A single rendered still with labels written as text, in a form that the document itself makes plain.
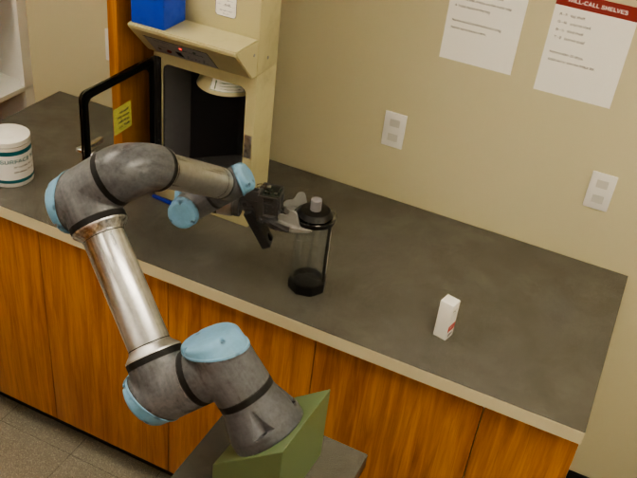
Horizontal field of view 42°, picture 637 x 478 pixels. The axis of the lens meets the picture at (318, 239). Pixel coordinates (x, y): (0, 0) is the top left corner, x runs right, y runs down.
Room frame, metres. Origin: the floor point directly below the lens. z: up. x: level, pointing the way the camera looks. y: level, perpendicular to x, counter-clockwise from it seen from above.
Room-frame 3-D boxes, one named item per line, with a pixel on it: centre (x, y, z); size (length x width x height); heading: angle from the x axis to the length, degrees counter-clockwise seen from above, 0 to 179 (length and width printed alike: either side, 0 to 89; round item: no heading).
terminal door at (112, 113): (1.97, 0.56, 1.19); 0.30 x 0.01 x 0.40; 158
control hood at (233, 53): (2.01, 0.38, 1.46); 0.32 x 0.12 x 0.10; 69
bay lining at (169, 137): (2.18, 0.31, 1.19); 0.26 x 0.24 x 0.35; 69
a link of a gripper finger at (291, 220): (1.73, 0.07, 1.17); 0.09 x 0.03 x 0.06; 59
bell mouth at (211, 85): (2.15, 0.30, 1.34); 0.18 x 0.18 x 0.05
